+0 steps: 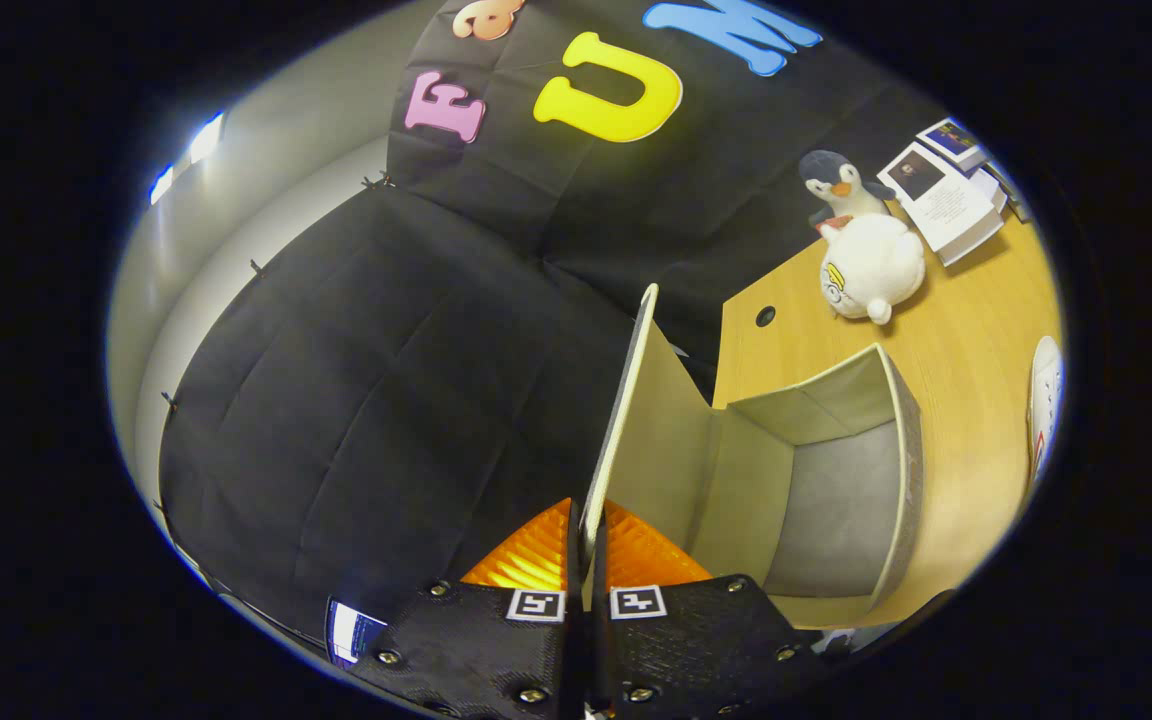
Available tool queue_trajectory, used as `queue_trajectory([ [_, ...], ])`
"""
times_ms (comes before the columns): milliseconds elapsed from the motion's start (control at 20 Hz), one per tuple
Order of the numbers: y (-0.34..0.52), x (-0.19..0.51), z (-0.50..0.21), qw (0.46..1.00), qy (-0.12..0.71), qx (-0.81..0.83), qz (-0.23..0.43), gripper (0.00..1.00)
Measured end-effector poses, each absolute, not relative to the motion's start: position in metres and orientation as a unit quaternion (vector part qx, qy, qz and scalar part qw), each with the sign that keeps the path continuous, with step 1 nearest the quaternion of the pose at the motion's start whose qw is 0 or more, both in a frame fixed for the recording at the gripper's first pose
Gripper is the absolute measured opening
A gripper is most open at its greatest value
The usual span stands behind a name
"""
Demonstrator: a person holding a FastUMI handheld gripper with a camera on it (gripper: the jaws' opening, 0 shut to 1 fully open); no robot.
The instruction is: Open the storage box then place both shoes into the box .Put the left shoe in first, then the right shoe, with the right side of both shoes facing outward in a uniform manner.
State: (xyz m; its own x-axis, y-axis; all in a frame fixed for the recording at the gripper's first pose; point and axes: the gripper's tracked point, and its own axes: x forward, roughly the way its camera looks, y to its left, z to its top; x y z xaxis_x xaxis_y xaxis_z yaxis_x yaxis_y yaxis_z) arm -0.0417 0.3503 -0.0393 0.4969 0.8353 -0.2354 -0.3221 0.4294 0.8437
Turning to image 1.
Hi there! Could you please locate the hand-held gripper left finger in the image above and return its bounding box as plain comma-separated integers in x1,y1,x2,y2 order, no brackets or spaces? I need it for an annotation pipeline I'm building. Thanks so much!
344,497,585,720

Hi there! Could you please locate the black backdrop cloth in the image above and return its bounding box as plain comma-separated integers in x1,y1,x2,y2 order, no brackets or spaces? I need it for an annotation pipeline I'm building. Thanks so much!
158,0,947,641

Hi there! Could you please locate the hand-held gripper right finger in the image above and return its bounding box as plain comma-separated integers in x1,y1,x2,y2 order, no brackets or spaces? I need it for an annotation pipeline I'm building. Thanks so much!
586,498,824,720

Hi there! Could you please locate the grey fabric storage box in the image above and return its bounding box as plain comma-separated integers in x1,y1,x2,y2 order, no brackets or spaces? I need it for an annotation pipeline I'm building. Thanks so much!
581,283,926,631

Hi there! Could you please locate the white canvas shoe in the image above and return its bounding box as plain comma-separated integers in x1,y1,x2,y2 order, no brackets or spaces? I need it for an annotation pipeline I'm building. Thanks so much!
1025,335,1068,483

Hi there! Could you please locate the book with blue picture cover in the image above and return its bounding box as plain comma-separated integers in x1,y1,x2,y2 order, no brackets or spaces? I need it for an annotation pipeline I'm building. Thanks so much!
915,116,989,172

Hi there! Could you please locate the white round plush toy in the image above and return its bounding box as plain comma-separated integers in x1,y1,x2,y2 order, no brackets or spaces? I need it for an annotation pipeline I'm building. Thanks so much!
819,213,928,326

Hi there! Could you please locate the grey penguin plush toy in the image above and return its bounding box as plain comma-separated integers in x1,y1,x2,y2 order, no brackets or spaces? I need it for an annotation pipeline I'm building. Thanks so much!
798,149,897,227

